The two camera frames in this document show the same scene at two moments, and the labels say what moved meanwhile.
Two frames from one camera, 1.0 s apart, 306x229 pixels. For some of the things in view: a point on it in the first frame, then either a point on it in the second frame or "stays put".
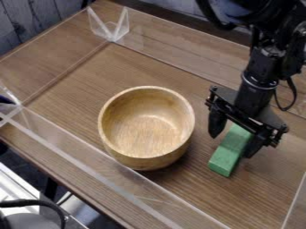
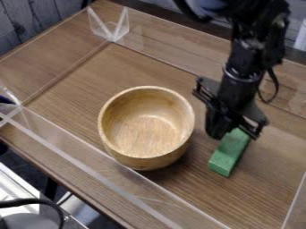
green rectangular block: [231, 150] stays put
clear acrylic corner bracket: [112, 30] stays put
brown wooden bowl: [146, 122] stays put
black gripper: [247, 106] to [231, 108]
